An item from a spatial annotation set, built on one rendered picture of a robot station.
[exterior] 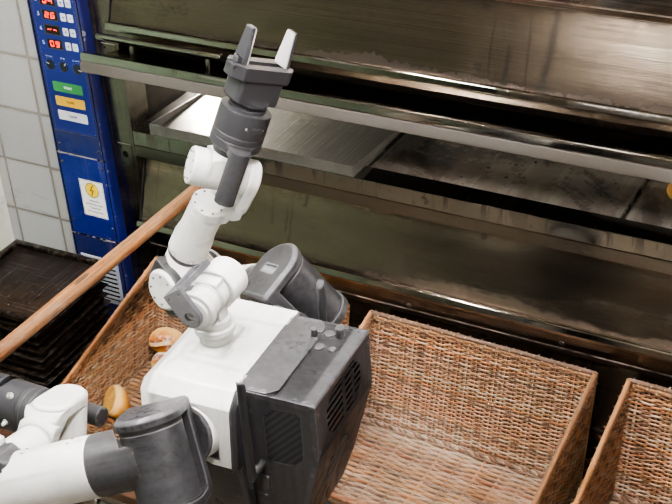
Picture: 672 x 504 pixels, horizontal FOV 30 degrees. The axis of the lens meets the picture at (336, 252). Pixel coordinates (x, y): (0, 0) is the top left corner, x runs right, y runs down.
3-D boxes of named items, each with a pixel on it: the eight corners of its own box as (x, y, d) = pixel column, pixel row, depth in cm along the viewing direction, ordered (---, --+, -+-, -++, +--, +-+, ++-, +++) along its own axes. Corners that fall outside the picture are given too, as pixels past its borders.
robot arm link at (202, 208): (262, 153, 213) (236, 204, 222) (212, 141, 210) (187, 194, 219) (264, 180, 209) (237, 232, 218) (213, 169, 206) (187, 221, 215)
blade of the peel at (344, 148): (353, 177, 275) (352, 166, 274) (150, 134, 299) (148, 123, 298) (423, 109, 301) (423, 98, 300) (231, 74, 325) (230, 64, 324)
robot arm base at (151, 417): (166, 498, 185) (231, 490, 180) (117, 531, 174) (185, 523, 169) (139, 401, 184) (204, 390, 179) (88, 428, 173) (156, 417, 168)
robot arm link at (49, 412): (60, 428, 213) (14, 459, 200) (61, 379, 210) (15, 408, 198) (93, 437, 211) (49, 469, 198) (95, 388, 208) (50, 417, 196)
